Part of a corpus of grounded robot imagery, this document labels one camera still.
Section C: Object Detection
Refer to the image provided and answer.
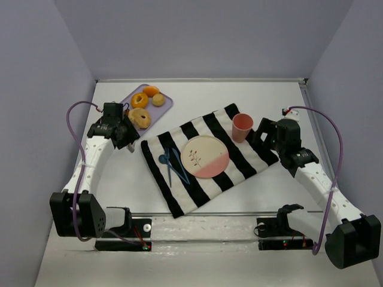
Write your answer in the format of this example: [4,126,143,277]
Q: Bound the large beige bagel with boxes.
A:
[128,108,151,129]

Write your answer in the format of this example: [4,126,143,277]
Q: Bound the metal serving tongs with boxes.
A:
[126,143,135,153]

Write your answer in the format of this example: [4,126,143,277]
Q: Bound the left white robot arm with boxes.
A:
[49,102,140,242]

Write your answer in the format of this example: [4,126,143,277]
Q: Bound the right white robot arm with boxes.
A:
[253,118,381,269]

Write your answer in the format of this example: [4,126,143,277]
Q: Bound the pink plastic cup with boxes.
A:
[232,113,254,143]

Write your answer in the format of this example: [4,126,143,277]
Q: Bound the orange glazed donut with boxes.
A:
[130,93,149,108]

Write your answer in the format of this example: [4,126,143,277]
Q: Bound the orange round bun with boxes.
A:
[142,86,160,97]

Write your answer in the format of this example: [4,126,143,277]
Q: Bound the small pale round bun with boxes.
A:
[152,93,165,107]

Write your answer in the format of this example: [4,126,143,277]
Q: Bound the blue plastic spoon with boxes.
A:
[159,154,168,164]

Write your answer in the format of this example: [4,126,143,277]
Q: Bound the blue plastic fork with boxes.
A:
[164,148,172,187]

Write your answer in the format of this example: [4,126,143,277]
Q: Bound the cream and pink plate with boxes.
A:
[180,135,230,179]

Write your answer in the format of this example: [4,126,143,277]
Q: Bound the blue plastic knife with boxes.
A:
[171,147,192,185]

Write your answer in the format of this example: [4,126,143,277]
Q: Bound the black white striped placemat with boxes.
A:
[141,103,278,218]

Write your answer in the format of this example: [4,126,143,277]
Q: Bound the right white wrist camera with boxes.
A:
[282,108,300,122]

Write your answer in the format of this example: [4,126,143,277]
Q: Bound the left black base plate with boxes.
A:
[95,218,152,252]

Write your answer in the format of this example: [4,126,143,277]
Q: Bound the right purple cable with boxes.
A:
[290,106,344,256]

